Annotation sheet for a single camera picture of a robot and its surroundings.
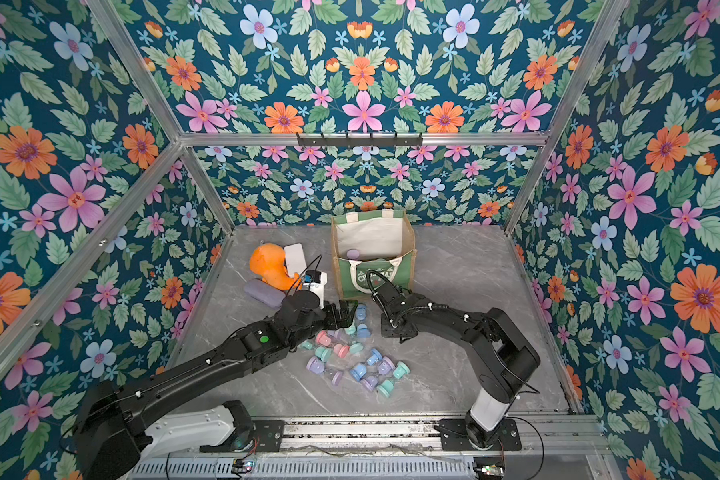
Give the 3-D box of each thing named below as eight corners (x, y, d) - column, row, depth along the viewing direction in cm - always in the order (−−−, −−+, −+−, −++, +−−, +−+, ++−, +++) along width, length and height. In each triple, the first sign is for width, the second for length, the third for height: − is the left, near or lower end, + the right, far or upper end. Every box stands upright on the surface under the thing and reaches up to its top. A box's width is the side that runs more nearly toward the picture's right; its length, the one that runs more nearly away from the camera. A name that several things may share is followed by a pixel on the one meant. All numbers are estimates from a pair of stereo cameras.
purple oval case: (243, 295, 102) (240, 290, 100) (257, 280, 106) (254, 275, 104) (275, 313, 97) (272, 308, 95) (289, 297, 101) (286, 292, 99)
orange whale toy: (251, 271, 108) (243, 257, 102) (273, 253, 114) (267, 238, 107) (289, 296, 101) (282, 283, 95) (310, 275, 107) (305, 261, 101)
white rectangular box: (290, 283, 106) (286, 274, 102) (287, 255, 114) (283, 245, 110) (308, 278, 107) (305, 269, 103) (304, 251, 116) (300, 242, 111)
